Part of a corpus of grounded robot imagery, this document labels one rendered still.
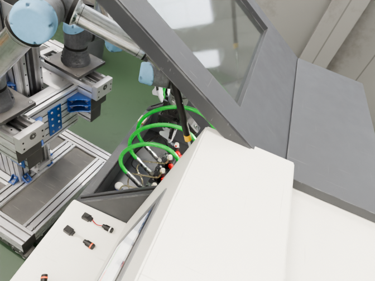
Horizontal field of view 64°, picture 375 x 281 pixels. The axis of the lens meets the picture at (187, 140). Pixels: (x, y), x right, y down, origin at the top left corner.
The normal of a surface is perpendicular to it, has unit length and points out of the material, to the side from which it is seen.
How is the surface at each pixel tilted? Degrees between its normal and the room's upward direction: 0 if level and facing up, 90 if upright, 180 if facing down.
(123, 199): 90
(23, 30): 84
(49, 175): 0
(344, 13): 90
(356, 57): 90
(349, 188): 0
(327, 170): 0
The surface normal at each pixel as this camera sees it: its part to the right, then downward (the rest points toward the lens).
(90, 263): 0.25, -0.69
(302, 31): -0.43, 0.55
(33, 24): 0.14, 0.64
